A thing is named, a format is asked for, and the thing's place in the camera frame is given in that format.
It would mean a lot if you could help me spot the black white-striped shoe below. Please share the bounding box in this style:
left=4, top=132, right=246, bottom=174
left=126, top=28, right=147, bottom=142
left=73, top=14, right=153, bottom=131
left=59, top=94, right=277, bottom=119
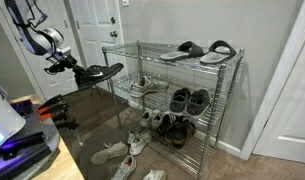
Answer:
left=156, top=113, right=177, bottom=136

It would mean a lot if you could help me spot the grey knit sneaker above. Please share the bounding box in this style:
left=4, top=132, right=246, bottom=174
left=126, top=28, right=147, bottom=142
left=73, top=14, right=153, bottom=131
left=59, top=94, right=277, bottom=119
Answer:
left=90, top=141, right=130, bottom=165

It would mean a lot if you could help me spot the blue clamp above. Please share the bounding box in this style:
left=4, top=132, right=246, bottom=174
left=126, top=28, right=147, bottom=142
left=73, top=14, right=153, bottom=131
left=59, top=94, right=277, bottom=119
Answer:
left=10, top=99, right=34, bottom=117

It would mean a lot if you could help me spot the white baseboard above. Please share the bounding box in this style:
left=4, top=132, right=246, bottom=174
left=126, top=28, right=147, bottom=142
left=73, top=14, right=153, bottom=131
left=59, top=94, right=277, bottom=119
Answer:
left=194, top=129, right=242, bottom=158

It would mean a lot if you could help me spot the plain white door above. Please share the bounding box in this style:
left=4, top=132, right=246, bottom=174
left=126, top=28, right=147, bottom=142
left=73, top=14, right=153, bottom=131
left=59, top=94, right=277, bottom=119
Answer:
left=251, top=29, right=305, bottom=165

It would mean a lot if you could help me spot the white door frame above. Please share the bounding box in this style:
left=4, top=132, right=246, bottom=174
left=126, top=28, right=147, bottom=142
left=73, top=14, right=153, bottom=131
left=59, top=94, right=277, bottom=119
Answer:
left=239, top=0, right=305, bottom=162

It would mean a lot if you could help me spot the white sneaker orange tongue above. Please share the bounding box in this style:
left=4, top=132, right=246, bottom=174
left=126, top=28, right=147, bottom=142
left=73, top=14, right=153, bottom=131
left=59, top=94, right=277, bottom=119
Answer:
left=110, top=155, right=138, bottom=180

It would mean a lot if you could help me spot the small white shoe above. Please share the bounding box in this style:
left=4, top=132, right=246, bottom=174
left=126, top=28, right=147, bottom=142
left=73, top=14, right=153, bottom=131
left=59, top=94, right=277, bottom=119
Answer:
left=151, top=109, right=165, bottom=130
left=139, top=110, right=154, bottom=128

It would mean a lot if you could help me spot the grey round mounting plate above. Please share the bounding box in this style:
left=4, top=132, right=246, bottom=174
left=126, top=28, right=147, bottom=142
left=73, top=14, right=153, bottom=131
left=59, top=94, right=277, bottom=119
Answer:
left=0, top=105, right=62, bottom=180

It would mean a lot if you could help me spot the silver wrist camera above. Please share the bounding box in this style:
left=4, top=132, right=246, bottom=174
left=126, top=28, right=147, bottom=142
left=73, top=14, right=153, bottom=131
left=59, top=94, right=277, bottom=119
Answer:
left=55, top=46, right=73, bottom=59

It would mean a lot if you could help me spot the black aluminium rail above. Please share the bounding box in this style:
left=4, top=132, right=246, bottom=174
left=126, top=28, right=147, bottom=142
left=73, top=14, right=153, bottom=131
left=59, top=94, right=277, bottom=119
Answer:
left=0, top=143, right=54, bottom=180
left=0, top=131, right=47, bottom=161

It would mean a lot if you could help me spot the dark grey shoe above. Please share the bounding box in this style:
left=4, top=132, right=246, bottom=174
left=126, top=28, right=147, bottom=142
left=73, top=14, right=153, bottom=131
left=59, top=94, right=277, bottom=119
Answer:
left=186, top=88, right=211, bottom=117
left=169, top=87, right=192, bottom=113

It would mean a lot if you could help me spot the chrome wire shoe rack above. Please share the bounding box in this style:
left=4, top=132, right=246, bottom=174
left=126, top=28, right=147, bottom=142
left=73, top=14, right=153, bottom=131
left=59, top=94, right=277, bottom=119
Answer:
left=101, top=39, right=245, bottom=180

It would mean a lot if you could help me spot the brown shoe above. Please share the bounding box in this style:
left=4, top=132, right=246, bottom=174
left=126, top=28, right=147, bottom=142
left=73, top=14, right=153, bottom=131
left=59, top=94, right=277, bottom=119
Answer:
left=172, top=116, right=197, bottom=149
left=164, top=120, right=184, bottom=145

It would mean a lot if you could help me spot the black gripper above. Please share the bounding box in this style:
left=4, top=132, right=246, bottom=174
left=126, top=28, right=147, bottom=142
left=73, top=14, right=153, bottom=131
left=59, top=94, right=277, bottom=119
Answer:
left=44, top=54, right=88, bottom=81

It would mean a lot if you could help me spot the white door silver knob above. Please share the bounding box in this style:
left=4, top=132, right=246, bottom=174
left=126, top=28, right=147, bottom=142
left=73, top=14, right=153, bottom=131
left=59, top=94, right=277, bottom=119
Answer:
left=0, top=0, right=90, bottom=101

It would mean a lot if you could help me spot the plain white shoe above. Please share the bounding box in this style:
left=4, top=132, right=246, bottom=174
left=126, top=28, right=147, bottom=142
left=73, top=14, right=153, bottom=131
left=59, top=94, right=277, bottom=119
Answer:
left=142, top=169, right=167, bottom=180

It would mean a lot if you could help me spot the grey sneaker orange swoosh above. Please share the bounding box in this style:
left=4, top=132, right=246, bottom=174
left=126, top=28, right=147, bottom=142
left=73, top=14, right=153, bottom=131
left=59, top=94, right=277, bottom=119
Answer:
left=127, top=75, right=170, bottom=99

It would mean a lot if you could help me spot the black slide sandal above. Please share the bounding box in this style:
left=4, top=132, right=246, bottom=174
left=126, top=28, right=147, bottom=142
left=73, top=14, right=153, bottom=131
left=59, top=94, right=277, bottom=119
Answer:
left=159, top=40, right=205, bottom=62
left=199, top=39, right=237, bottom=65

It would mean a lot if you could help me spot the black orange bar clamp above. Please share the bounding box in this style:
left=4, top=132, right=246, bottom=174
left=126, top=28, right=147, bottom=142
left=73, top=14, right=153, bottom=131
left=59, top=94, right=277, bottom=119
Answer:
left=38, top=109, right=85, bottom=149
left=36, top=94, right=70, bottom=116

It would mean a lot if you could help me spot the white lace-up sneaker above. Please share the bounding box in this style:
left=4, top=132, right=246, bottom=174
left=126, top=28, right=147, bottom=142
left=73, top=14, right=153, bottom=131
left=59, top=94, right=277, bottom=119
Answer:
left=126, top=128, right=142, bottom=145
left=129, top=129, right=152, bottom=157

